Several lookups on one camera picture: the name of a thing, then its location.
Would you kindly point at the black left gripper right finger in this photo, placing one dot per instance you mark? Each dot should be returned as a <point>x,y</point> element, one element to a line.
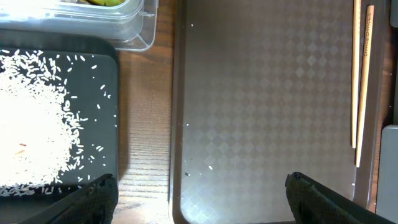
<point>312,202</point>

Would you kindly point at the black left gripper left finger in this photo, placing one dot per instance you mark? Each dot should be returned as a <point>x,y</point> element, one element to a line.
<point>93,203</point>

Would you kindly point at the rice leftovers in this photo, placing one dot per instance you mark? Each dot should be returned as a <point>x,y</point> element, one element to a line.
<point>59,120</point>

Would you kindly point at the yellow green snack wrapper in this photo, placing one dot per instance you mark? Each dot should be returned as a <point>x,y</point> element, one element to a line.
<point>108,3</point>

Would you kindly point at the wooden chopstick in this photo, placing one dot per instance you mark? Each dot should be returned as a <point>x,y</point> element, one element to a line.
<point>355,71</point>
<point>364,81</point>

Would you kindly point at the grey dishwasher rack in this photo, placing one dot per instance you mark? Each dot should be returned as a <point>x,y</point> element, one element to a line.
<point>387,178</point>

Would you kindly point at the dark brown serving tray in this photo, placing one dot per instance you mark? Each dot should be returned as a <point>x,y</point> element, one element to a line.
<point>263,89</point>

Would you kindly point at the black plastic tray bin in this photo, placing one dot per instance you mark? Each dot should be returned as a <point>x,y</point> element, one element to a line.
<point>18,209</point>

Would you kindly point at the clear plastic bin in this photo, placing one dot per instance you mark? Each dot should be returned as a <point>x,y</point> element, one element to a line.
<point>129,26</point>

